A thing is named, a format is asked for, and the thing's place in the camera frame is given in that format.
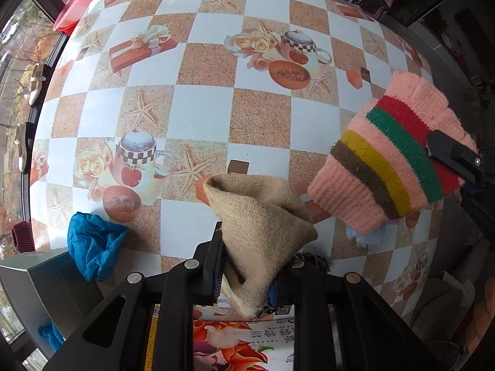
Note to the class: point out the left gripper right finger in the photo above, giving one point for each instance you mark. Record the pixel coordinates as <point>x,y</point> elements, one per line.
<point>286,286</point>

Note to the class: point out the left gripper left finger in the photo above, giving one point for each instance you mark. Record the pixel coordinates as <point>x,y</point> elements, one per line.
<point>211,256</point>

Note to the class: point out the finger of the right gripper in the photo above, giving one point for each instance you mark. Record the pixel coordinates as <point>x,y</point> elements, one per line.
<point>462,160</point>

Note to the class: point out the striped pink knit sock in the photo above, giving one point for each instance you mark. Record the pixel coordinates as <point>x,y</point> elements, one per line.
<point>379,169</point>

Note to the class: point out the beige knit sock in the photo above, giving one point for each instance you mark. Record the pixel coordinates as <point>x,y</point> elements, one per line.
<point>264,224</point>

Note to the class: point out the leopard print scrunchie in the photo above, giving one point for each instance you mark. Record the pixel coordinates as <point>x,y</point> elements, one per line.
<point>309,262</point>

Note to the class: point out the light blue fluffy cloth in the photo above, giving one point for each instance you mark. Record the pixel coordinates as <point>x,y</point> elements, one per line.
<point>374,238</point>

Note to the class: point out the white floral package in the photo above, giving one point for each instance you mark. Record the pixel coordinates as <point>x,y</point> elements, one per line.
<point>222,340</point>

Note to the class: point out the red patterned carton box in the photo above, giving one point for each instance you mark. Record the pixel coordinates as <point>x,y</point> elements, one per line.
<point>148,365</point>

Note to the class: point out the grey white storage box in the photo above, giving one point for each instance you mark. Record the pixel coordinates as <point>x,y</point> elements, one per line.
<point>44,287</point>

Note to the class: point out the checkered patterned tablecloth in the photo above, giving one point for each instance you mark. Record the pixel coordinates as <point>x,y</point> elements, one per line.
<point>151,95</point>

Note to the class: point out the maroon knit slipper upper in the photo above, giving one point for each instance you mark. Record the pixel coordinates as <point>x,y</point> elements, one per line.
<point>23,237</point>

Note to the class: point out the white shoe near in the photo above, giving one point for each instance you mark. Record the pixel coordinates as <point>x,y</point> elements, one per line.
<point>20,140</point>

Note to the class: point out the white shoe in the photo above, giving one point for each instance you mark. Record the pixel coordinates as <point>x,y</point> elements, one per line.
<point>20,140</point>
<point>36,81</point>

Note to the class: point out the white shoe far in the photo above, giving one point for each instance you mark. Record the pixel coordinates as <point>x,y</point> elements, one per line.
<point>36,81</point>

